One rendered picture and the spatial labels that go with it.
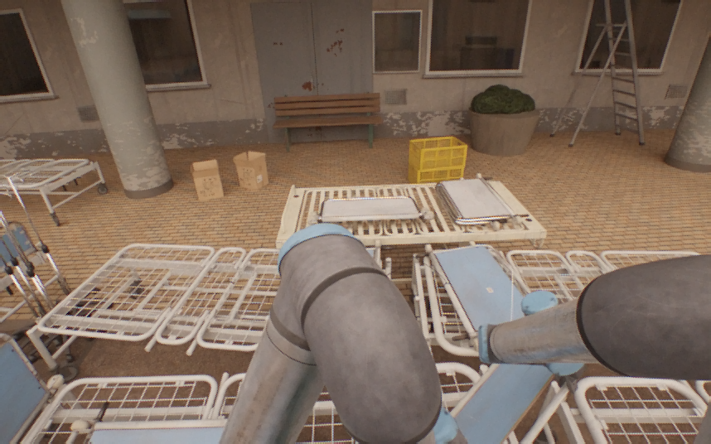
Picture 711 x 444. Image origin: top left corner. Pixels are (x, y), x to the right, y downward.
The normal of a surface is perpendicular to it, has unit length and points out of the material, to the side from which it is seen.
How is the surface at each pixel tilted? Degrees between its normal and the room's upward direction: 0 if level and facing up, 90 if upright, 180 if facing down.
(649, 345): 88
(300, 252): 38
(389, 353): 47
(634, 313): 61
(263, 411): 72
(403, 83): 90
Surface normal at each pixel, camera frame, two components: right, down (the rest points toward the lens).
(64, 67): 0.05, 0.49
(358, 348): -0.16, -0.22
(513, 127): -0.05, 0.65
